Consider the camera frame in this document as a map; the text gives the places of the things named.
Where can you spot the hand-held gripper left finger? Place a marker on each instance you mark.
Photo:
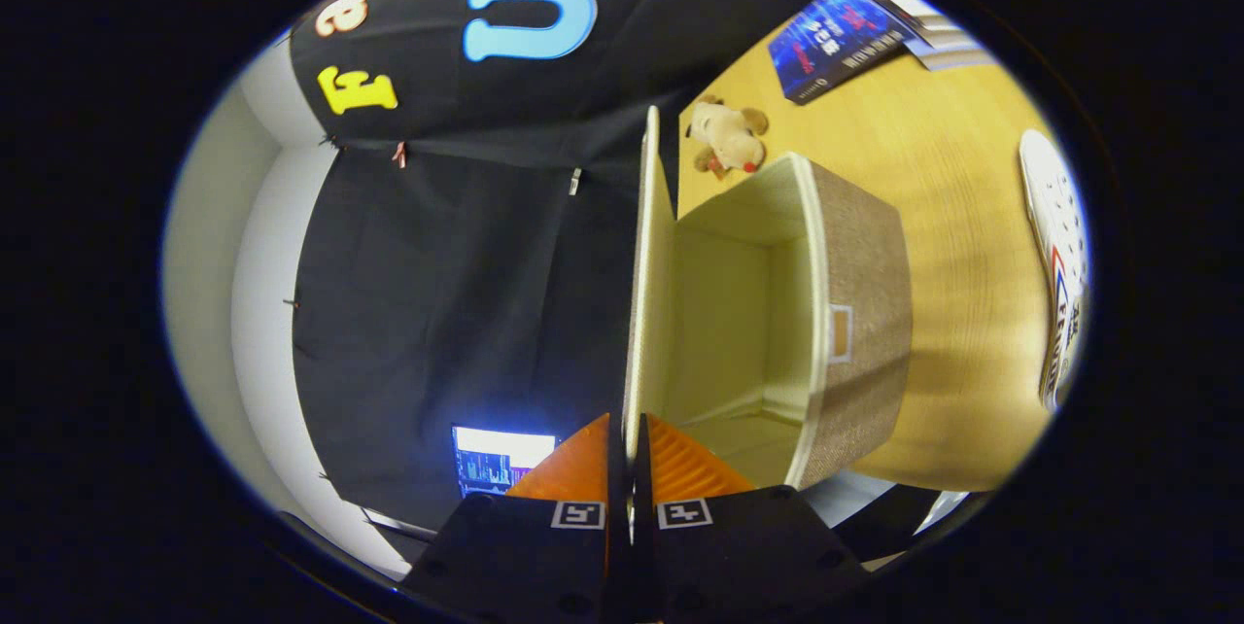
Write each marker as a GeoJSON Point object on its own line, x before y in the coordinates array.
{"type": "Point", "coordinates": [525, 556]}

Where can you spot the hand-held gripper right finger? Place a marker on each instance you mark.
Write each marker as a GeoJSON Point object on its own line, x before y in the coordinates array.
{"type": "Point", "coordinates": [739, 556]}

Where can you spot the beige fabric storage box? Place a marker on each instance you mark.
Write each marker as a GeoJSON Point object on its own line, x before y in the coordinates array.
{"type": "Point", "coordinates": [860, 313]}

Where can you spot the white canvas shoe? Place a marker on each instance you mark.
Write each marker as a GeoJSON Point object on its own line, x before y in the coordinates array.
{"type": "Point", "coordinates": [1054, 206]}

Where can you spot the computer monitor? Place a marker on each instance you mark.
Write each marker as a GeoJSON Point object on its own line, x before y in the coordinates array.
{"type": "Point", "coordinates": [496, 464]}

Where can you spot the silver clip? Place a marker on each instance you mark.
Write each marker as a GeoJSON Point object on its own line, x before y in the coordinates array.
{"type": "Point", "coordinates": [575, 181]}

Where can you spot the copper clip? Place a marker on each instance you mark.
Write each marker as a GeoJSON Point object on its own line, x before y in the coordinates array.
{"type": "Point", "coordinates": [399, 155]}

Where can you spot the brown plush dog toy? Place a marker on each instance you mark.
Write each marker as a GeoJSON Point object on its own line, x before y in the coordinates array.
{"type": "Point", "coordinates": [729, 133]}

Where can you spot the dark blue book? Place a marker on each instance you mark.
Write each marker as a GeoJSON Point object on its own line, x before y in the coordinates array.
{"type": "Point", "coordinates": [836, 41]}

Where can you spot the grey book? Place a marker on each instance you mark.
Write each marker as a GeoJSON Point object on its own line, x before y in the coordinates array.
{"type": "Point", "coordinates": [950, 39]}

